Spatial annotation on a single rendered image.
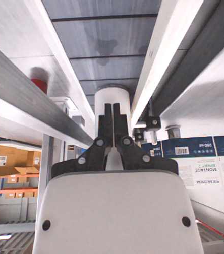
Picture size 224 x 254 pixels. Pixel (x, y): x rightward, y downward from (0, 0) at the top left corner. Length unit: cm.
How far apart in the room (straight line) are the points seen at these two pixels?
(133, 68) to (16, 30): 14
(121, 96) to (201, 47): 11
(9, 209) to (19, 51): 906
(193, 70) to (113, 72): 11
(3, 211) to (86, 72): 927
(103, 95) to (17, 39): 13
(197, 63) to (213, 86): 5
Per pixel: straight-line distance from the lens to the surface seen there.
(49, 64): 25
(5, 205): 926
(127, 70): 17
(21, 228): 775
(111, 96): 18
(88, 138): 16
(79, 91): 21
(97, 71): 17
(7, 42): 24
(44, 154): 35
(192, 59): 23
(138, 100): 16
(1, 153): 193
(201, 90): 25
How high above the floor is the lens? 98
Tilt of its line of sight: 14 degrees down
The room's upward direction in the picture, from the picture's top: 178 degrees clockwise
